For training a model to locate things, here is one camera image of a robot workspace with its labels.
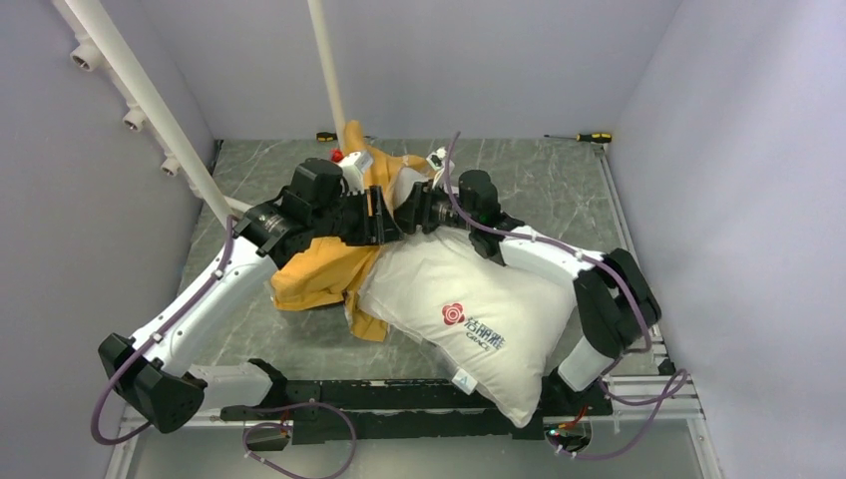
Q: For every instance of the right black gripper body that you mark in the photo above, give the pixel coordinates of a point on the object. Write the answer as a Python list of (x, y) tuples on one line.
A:
[(438, 210)]

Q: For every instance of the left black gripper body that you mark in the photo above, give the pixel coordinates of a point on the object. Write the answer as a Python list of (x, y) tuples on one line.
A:
[(346, 218)]

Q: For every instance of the yellow and blue pillowcase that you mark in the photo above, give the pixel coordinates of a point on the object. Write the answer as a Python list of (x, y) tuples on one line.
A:
[(330, 271)]

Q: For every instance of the white pillow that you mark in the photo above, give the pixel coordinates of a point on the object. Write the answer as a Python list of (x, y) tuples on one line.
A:
[(495, 327)]

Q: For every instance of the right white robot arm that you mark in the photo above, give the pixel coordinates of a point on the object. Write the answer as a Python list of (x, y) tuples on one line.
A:
[(614, 301)]

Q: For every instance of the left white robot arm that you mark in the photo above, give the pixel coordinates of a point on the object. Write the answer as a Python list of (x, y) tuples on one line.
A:
[(153, 370)]

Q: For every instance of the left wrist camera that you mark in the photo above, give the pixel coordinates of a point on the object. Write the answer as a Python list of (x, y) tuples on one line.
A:
[(354, 167)]

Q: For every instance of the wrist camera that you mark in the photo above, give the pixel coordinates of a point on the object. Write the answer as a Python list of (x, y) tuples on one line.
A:
[(436, 159), (354, 167)]

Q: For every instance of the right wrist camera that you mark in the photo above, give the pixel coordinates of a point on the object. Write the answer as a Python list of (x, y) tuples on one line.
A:
[(436, 159)]

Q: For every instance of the left yellow handled screwdriver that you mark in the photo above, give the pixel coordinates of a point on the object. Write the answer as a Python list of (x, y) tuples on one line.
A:
[(326, 137)]

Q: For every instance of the yellow handled screwdriver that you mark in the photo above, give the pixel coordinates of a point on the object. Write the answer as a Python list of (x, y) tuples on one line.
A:
[(599, 138), (326, 137)]

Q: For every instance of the right yellow handled screwdriver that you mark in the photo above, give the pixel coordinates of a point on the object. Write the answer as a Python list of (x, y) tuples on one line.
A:
[(599, 138)]

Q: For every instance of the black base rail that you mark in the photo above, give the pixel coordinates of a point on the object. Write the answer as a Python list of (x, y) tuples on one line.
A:
[(326, 410)]

